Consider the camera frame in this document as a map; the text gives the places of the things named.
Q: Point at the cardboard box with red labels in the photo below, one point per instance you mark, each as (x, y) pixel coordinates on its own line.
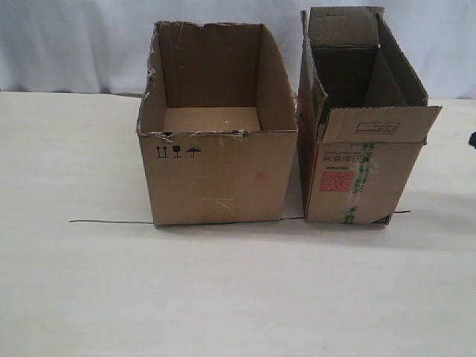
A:
(363, 116)

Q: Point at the large open cardboard box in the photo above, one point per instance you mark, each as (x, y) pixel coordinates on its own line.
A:
(216, 125)

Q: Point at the thin black line marker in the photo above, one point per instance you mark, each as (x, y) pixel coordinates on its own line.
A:
(151, 223)

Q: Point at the dark object at right edge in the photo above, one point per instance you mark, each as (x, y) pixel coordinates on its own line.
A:
(472, 140)

